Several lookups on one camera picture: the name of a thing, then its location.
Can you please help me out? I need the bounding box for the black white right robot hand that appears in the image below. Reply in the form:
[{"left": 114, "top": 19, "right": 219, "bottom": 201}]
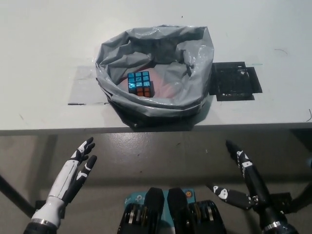
[{"left": 206, "top": 139, "right": 290, "bottom": 230}]

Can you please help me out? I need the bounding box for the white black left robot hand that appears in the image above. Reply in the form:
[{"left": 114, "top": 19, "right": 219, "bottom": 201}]
[{"left": 46, "top": 137, "right": 98, "bottom": 205}]

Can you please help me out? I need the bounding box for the rubik's cube blue orange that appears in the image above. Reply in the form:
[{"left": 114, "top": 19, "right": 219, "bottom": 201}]
[{"left": 127, "top": 71, "right": 154, "bottom": 97}]

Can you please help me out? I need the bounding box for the black bag base tray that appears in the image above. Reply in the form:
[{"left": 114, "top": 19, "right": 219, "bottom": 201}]
[{"left": 107, "top": 92, "right": 208, "bottom": 132}]

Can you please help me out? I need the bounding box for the black square cube holder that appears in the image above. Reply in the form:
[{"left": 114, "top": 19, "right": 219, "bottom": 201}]
[{"left": 209, "top": 62, "right": 263, "bottom": 102}]

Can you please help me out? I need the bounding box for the black table leg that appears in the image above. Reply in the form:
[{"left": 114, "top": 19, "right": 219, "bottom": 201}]
[{"left": 290, "top": 180, "right": 312, "bottom": 208}]

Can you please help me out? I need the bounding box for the teal tp-link box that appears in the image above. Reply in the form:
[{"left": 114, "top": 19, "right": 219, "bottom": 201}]
[{"left": 124, "top": 188, "right": 195, "bottom": 220}]

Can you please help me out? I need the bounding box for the black ribbed robot body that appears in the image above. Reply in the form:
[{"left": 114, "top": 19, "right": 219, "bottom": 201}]
[{"left": 118, "top": 187, "right": 224, "bottom": 234}]

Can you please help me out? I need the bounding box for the clear tape sheet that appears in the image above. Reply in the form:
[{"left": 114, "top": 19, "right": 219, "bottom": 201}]
[{"left": 67, "top": 65, "right": 110, "bottom": 106}]

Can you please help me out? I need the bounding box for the grey plastic-lined bin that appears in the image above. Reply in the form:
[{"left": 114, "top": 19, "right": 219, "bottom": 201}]
[{"left": 94, "top": 24, "right": 215, "bottom": 117}]

